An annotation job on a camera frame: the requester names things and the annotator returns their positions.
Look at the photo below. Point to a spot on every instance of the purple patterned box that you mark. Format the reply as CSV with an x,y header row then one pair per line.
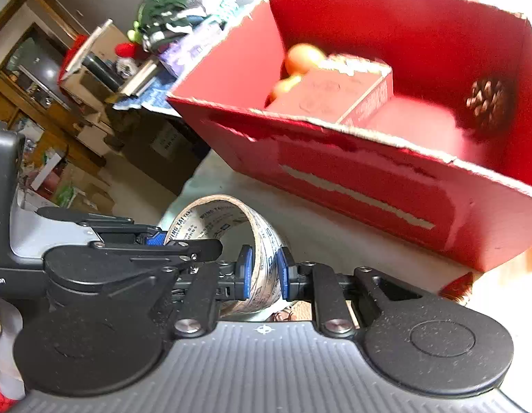
x,y
188,49

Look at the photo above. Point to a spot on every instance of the red plush ball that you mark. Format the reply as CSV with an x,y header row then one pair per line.
x,y
126,50

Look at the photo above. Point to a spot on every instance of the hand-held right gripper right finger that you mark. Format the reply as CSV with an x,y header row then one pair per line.
x,y
286,273

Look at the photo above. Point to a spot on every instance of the printed tape roll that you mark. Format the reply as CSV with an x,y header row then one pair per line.
x,y
264,241

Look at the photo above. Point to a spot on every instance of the white and red cloth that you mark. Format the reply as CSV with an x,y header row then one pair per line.
x,y
3,365

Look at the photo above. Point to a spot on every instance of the open brown cardboard box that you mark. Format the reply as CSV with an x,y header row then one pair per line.
x,y
89,77

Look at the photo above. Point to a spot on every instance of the red gold ornament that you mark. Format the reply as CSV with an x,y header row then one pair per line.
x,y
457,290

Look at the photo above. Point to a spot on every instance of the brown pine cone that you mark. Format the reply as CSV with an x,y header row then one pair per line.
x,y
487,103

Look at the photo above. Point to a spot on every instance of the small red patterned box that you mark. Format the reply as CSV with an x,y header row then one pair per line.
x,y
335,94

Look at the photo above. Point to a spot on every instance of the blue patterned cloth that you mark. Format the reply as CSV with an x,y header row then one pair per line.
x,y
141,94

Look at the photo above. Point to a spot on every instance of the black storage box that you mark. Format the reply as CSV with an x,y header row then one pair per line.
x,y
162,155

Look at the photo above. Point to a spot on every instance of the black flask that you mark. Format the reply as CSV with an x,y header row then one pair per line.
x,y
100,69

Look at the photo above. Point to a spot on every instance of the wooden cabinet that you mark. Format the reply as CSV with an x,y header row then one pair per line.
x,y
29,77

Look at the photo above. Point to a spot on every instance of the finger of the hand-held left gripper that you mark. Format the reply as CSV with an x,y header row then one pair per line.
x,y
197,250
156,239

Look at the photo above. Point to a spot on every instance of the large red cardboard box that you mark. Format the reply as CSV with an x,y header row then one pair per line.
x,y
378,189

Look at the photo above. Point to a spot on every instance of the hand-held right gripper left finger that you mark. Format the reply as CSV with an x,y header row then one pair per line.
x,y
245,275

